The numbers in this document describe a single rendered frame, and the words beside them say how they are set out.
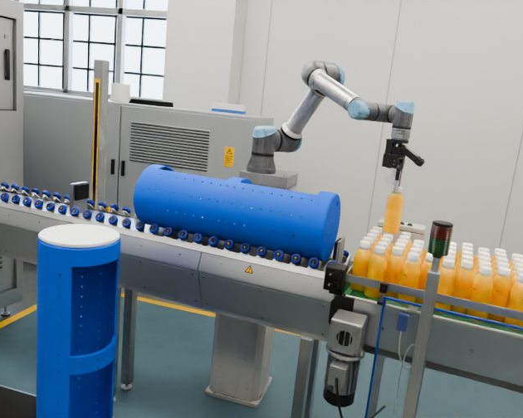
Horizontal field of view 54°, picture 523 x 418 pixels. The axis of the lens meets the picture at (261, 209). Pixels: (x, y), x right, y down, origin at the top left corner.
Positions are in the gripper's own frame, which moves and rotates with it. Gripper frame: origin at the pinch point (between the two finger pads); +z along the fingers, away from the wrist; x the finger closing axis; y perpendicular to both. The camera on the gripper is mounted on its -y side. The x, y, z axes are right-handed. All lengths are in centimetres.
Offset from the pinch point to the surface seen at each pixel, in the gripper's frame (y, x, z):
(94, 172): 167, -17, 19
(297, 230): 32.1, 27.2, 18.5
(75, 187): 150, 17, 21
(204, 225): 73, 26, 24
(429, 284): -20, 51, 21
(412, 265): -12.5, 30.8, 22.1
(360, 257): 6.3, 27.7, 23.8
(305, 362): 23, 22, 74
